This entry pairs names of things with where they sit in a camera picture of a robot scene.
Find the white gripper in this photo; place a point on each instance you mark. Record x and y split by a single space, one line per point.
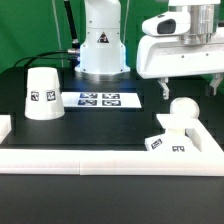
159 57

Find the white lamp bulb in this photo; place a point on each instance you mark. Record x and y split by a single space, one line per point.
185 106

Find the white lamp base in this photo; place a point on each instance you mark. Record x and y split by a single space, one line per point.
174 139

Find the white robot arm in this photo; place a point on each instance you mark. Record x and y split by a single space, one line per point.
186 40

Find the white lamp shade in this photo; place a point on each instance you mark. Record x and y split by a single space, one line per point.
43 100

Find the white marker sheet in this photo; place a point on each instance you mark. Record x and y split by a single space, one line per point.
100 100

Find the white right fence wall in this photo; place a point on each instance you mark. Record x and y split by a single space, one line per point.
202 139

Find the white fence wall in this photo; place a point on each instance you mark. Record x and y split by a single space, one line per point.
68 162
202 139
5 126

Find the white front fence wall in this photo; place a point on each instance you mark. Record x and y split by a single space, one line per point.
68 162

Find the white left fence wall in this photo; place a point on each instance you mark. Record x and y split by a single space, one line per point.
5 126

